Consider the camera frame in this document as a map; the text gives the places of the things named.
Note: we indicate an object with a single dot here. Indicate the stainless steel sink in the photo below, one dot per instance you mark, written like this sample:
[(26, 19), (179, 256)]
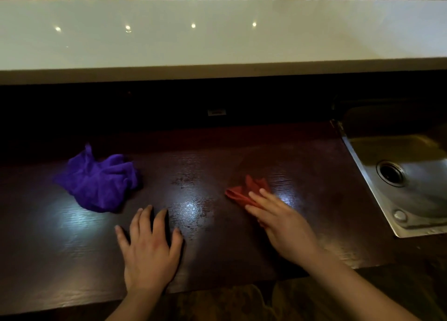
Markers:
[(419, 198)]

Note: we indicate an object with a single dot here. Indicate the person's left forearm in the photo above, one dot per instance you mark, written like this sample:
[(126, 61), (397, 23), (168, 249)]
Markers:
[(134, 308)]

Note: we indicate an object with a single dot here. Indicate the round sink overflow knob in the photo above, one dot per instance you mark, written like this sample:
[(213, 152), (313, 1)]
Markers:
[(400, 215)]

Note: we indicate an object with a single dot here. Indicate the person's right hand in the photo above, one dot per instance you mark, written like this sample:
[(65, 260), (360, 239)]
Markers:
[(290, 233)]

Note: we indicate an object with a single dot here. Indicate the red cloth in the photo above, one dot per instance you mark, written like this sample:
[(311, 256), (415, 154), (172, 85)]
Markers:
[(241, 193)]

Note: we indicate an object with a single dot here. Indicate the person's left hand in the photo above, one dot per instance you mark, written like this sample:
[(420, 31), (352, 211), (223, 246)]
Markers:
[(148, 261)]

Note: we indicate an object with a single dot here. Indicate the round sink drain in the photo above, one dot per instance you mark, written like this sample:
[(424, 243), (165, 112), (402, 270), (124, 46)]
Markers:
[(391, 173)]

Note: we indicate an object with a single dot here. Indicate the purple cloth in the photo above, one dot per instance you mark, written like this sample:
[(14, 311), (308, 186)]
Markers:
[(97, 184)]

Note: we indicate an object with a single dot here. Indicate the white raised bar ledge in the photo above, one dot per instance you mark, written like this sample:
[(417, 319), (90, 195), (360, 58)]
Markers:
[(209, 45)]

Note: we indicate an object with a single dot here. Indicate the person's right forearm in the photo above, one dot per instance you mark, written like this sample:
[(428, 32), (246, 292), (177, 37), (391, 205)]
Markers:
[(356, 293)]

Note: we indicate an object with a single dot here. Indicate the dark wooden countertop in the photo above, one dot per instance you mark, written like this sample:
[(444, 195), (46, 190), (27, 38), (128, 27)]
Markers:
[(216, 156)]

